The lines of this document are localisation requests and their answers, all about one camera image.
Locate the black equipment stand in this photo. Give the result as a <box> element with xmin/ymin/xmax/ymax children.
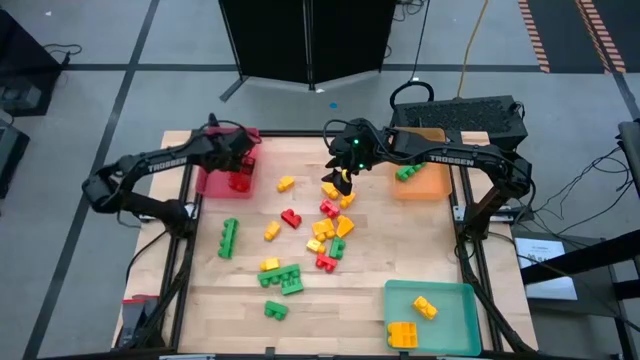
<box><xmin>519</xmin><ymin>229</ymin><xmax>640</xmax><ymax>301</ymax></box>

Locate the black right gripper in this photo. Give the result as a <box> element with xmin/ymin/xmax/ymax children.
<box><xmin>322</xmin><ymin>120</ymin><xmax>396</xmax><ymax>197</ymax></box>

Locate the black hanging cable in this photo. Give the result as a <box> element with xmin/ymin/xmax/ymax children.
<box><xmin>388</xmin><ymin>0</ymin><xmax>435</xmax><ymax>119</ymax></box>

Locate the green three-stud building block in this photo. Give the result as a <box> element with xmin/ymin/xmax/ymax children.
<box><xmin>395</xmin><ymin>162</ymin><xmax>429</xmax><ymax>182</ymax></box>

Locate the teal plastic tray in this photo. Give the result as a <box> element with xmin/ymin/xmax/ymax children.
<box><xmin>382</xmin><ymin>278</ymin><xmax>483</xmax><ymax>357</ymax></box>

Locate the yellow wedge building block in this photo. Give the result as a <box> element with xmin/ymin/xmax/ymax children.
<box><xmin>335</xmin><ymin>214</ymin><xmax>356</xmax><ymax>239</ymax></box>

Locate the black folding partition screen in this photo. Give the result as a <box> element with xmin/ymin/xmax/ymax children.
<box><xmin>217</xmin><ymin>0</ymin><xmax>399</xmax><ymax>104</ymax></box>

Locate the yellow square building block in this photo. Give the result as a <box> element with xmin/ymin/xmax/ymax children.
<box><xmin>386</xmin><ymin>321</ymin><xmax>419</xmax><ymax>350</ymax></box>

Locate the green two-stud building block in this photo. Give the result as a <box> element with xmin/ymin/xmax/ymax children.
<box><xmin>281</xmin><ymin>277</ymin><xmax>305</xmax><ymax>297</ymax></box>
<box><xmin>263</xmin><ymin>300</ymin><xmax>290</xmax><ymax>322</ymax></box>
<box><xmin>328</xmin><ymin>236</ymin><xmax>347</xmax><ymax>261</ymax></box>

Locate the grey red-edged bracket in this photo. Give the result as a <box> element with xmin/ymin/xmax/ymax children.
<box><xmin>121</xmin><ymin>293</ymin><xmax>160</xmax><ymax>349</ymax></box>

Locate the orange plastic tray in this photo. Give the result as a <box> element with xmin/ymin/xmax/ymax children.
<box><xmin>391</xmin><ymin>127</ymin><xmax>454</xmax><ymax>202</ymax></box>

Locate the white paper sheet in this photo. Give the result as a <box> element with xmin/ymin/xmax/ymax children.
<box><xmin>513</xmin><ymin>236</ymin><xmax>580</xmax><ymax>302</ymax></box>

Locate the yellow hanging cable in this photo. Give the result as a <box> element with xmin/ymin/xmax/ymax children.
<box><xmin>455</xmin><ymin>0</ymin><xmax>490</xmax><ymax>100</ymax></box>

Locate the green four-stud building block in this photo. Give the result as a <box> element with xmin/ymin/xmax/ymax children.
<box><xmin>257</xmin><ymin>263</ymin><xmax>302</xmax><ymax>289</ymax></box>
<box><xmin>217</xmin><ymin>216</ymin><xmax>241</xmax><ymax>260</ymax></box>

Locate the dark grey case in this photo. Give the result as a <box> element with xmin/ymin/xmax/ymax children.
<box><xmin>0</xmin><ymin>117</ymin><xmax>31</xmax><ymax>200</ymax></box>

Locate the black storage cabinet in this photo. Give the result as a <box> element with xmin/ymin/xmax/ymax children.
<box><xmin>0</xmin><ymin>8</ymin><xmax>64</xmax><ymax>117</ymax></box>

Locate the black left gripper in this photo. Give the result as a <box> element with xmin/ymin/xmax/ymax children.
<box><xmin>199</xmin><ymin>130</ymin><xmax>260</xmax><ymax>176</ymax></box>

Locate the black aluminium table frame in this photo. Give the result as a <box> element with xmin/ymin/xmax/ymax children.
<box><xmin>167</xmin><ymin>128</ymin><xmax>504</xmax><ymax>354</ymax></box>

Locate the red translucent plastic tray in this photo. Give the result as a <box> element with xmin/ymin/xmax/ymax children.
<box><xmin>194</xmin><ymin>126</ymin><xmax>262</xmax><ymax>200</ymax></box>

